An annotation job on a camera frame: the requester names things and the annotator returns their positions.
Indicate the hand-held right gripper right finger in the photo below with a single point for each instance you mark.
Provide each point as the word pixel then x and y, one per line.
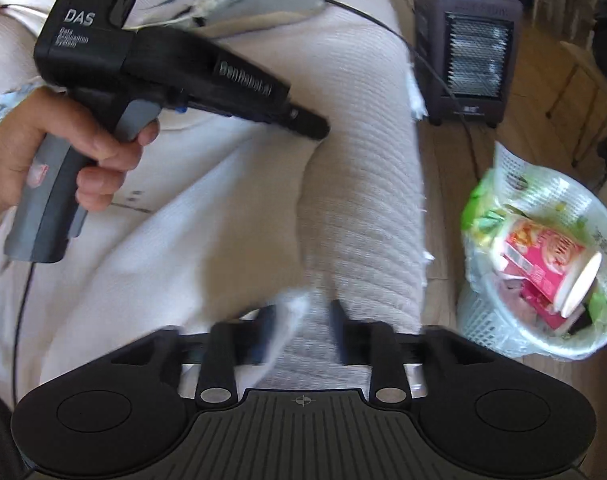
pixel 339 331

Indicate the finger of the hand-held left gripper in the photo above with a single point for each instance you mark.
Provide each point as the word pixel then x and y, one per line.
pixel 308 122

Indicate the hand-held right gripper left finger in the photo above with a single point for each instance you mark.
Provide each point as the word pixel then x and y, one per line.
pixel 264 334

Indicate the white garment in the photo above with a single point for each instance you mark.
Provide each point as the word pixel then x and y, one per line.
pixel 158 250

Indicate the person's left hand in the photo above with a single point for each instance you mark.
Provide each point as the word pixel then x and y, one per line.
pixel 13 160

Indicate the white ribbed sofa cover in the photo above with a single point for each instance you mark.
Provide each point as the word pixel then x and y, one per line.
pixel 358 185

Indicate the light blue patterned cloth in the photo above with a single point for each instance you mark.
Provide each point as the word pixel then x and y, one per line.
pixel 8 105

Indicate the white mesh waste basket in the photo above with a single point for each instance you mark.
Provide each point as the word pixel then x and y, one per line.
pixel 488 325

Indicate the dark electric heater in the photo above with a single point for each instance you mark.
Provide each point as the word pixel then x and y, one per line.
pixel 463 50

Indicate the green snack packet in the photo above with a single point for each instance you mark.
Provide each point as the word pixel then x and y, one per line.
pixel 478 215

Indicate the pink carton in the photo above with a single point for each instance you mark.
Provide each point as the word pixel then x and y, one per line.
pixel 538 305

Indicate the pink instant noodle cup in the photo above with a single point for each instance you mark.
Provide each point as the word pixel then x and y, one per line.
pixel 548 260

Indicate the white trash basket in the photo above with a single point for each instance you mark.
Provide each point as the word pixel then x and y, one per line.
pixel 548 190

